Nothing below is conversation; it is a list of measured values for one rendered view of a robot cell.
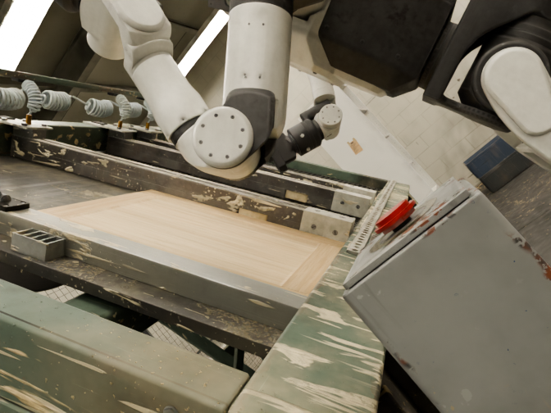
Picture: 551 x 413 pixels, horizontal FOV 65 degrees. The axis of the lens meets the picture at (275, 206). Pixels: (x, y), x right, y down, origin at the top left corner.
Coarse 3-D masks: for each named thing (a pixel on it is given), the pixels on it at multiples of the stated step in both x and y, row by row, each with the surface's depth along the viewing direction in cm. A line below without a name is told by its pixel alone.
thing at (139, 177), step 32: (32, 96) 131; (32, 128) 130; (32, 160) 132; (64, 160) 128; (96, 160) 125; (128, 160) 128; (192, 192) 117; (224, 192) 114; (288, 224) 110; (320, 224) 107; (352, 224) 105
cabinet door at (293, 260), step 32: (160, 192) 119; (96, 224) 84; (128, 224) 88; (160, 224) 92; (192, 224) 97; (224, 224) 102; (256, 224) 106; (192, 256) 77; (224, 256) 80; (256, 256) 84; (288, 256) 88; (320, 256) 91; (288, 288) 71
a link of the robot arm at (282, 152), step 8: (296, 128) 124; (304, 128) 123; (280, 136) 124; (288, 136) 125; (296, 136) 122; (304, 136) 123; (280, 144) 124; (288, 144) 124; (296, 144) 124; (304, 144) 123; (312, 144) 124; (280, 152) 124; (288, 152) 124; (304, 152) 125; (280, 160) 123; (288, 160) 124; (280, 168) 124
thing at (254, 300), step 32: (0, 224) 74; (32, 224) 72; (64, 224) 74; (96, 256) 69; (128, 256) 67; (160, 256) 68; (192, 288) 64; (224, 288) 62; (256, 288) 63; (256, 320) 62; (288, 320) 60
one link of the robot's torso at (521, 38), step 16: (496, 32) 71; (512, 32) 68; (528, 32) 67; (480, 48) 73; (496, 48) 68; (528, 48) 66; (544, 48) 67; (480, 64) 69; (544, 64) 66; (464, 80) 73; (464, 96) 74; (480, 96) 69
